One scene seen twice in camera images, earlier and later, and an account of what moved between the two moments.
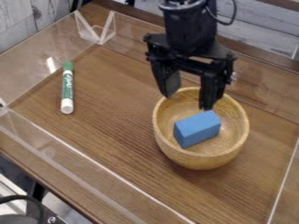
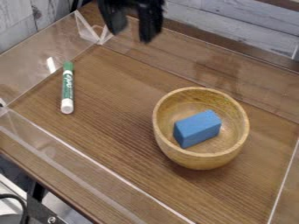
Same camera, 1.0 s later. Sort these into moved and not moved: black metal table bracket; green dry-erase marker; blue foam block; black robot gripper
Moved: black robot gripper
Not moved: blue foam block; black metal table bracket; green dry-erase marker
